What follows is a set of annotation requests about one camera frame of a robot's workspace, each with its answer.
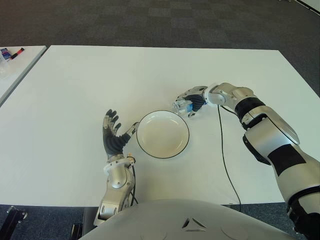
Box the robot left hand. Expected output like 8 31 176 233
101 109 141 160

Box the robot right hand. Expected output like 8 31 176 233
172 85 209 118

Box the clear water bottle blue cap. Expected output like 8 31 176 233
172 99 193 117

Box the white plate black rim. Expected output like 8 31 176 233
136 109 190 159

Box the grey robot torso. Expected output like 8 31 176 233
79 198 298 240

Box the white side table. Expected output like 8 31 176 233
0 45 47 105

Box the black table foot caster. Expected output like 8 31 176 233
6 205 28 227

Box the red black marker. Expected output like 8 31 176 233
9 46 25 60

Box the blue white packet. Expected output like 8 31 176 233
0 47 12 62

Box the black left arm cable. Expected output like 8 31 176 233
129 166 139 206

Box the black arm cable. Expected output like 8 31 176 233
129 166 139 206
217 104 242 212

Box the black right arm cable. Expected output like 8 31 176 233
217 104 242 212

